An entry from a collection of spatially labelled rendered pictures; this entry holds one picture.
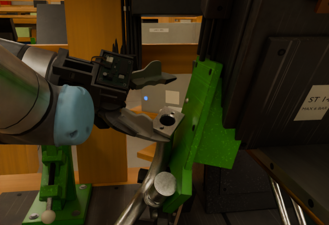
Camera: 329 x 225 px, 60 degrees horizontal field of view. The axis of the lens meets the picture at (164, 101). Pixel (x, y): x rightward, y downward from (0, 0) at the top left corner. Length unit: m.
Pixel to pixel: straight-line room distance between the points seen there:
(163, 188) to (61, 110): 0.20
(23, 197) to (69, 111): 0.54
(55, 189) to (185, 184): 0.32
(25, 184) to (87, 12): 0.52
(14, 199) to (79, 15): 0.49
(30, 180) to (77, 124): 0.63
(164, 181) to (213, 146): 0.09
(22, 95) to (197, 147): 0.26
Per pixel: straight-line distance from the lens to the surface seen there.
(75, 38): 0.78
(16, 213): 0.80
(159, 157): 0.53
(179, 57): 0.87
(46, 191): 0.67
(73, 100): 0.34
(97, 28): 0.77
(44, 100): 0.33
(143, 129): 0.46
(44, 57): 0.47
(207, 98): 0.42
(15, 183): 0.97
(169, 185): 0.46
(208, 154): 0.46
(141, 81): 0.51
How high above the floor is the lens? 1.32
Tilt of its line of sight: 14 degrees down
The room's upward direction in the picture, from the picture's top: straight up
